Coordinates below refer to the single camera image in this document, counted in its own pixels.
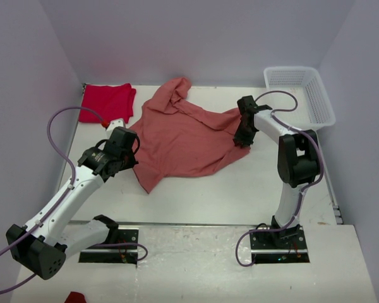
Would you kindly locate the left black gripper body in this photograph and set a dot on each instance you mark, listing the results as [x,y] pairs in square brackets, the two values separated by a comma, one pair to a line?
[129,160]

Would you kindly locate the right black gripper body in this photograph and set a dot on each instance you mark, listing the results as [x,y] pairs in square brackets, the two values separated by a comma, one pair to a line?
[245,134]

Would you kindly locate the salmon pink t shirt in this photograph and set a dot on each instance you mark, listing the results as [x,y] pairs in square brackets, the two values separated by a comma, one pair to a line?
[181,139]

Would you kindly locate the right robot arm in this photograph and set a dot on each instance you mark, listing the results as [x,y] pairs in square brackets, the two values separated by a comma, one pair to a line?
[299,166]

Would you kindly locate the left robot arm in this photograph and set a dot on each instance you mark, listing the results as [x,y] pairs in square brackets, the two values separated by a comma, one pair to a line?
[42,245]

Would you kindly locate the folded red t shirt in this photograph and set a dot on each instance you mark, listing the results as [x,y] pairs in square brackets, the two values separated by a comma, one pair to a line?
[110,102]

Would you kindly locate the white plastic basket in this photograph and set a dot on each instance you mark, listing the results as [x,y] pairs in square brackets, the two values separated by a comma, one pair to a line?
[314,110]

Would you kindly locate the red cloth at bottom edge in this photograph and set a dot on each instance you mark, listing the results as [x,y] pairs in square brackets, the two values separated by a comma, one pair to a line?
[75,297]

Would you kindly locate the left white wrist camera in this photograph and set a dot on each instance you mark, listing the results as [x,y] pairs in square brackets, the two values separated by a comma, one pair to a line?
[113,125]

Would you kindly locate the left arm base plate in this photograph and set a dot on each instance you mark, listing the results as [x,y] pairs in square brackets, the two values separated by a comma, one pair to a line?
[114,255]

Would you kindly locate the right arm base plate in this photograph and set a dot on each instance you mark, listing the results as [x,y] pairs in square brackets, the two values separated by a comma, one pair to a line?
[284,247]

